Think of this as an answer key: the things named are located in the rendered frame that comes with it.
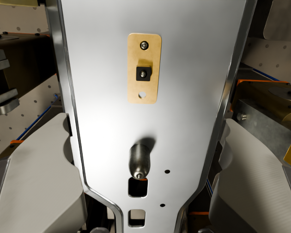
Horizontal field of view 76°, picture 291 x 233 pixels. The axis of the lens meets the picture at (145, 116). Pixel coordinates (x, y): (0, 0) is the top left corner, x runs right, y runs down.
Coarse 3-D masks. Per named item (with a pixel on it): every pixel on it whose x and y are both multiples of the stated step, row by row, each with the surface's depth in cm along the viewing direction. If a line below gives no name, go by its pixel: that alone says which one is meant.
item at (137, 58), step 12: (132, 36) 21; (144, 36) 21; (156, 36) 21; (132, 48) 21; (156, 48) 21; (132, 60) 22; (144, 60) 22; (156, 60) 22; (132, 72) 22; (156, 72) 23; (132, 84) 23; (144, 84) 23; (156, 84) 23; (132, 96) 24; (156, 96) 24
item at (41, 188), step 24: (24, 144) 9; (48, 144) 9; (24, 168) 7; (48, 168) 7; (72, 168) 7; (0, 192) 6; (24, 192) 6; (48, 192) 6; (72, 192) 6; (0, 216) 6; (24, 216) 6; (48, 216) 6; (72, 216) 6
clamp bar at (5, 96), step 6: (0, 60) 17; (6, 60) 17; (0, 66) 17; (6, 66) 17; (0, 90) 18; (6, 90) 18; (12, 90) 18; (0, 96) 17; (6, 96) 18; (12, 96) 18; (0, 102) 17
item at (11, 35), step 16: (48, 32) 35; (0, 48) 17; (16, 48) 19; (32, 48) 22; (48, 48) 26; (16, 64) 19; (32, 64) 22; (48, 64) 26; (0, 80) 18; (16, 80) 19; (32, 80) 22; (16, 96) 19
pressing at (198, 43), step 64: (64, 0) 19; (128, 0) 19; (192, 0) 19; (256, 0) 20; (64, 64) 22; (192, 64) 22; (128, 128) 27; (192, 128) 27; (128, 192) 33; (192, 192) 33
